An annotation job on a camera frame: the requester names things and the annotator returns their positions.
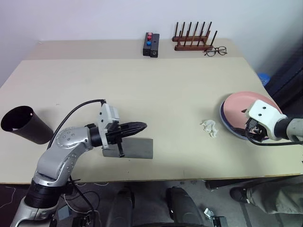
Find blue plate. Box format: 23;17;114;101
220;100;283;143

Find black box with coloured buttons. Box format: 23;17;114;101
142;31;155;57

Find person's grey trouser leg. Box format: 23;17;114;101
245;181;303;215

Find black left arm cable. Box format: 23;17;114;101
45;99;107;150

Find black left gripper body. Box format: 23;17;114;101
106;122;125;158

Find black cup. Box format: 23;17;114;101
0;105;54;145

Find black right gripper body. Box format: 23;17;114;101
244;116;270;143

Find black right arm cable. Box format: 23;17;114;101
244;129;303;147

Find small grey-blue square plate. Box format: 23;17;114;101
57;205;72;220

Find pink plate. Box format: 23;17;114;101
222;90;283;133

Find grey rectangular sponge pad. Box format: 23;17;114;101
102;138;154;160

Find plain black rectangular box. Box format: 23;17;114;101
149;33;160;59

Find person's black shoe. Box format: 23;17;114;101
230;186;250;203

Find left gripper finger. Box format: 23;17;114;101
120;129;146;139
119;121;148;131

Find dark fabric object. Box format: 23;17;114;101
265;42;303;114

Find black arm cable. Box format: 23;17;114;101
45;99;107;150
244;129;303;147

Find black-framed clear eyeglasses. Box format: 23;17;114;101
204;46;228;58

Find crumpled white tissue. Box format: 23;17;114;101
201;119;219;138

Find brown wooden peg rack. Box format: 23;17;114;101
171;21;218;52

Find dark rounded robot leg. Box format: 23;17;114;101
165;186;205;225

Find blue round lid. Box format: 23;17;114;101
257;71;272;87

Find metal clamp bracket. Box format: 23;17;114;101
203;207;228;227

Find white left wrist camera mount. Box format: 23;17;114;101
97;102;121;150

